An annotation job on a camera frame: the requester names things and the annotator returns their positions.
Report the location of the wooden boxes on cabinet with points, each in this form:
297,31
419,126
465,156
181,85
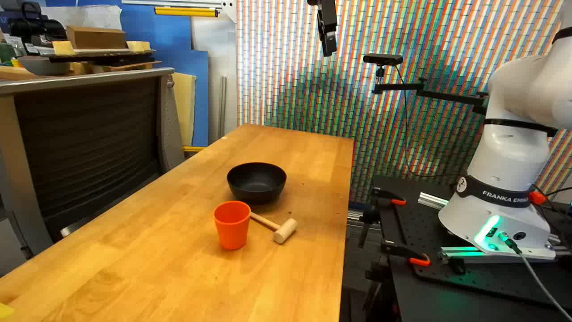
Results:
51,51

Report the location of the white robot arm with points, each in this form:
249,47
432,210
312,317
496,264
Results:
530,97

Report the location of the black bowl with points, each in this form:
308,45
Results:
258,183

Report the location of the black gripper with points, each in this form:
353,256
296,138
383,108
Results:
326,18

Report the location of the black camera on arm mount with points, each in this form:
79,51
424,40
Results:
478,103

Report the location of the yellow bar on wall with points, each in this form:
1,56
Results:
187,11

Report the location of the orange-handled black clamp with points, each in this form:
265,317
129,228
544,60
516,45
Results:
381,201
399,249

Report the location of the small wooden mallet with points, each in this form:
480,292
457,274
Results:
281,231

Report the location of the grey cabinet with dark panel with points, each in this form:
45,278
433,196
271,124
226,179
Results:
72,147

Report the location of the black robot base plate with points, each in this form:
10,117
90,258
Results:
455,290

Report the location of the orange-handled black clamp front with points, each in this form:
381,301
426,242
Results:
399,249

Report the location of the orange plastic cup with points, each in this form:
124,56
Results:
231,221

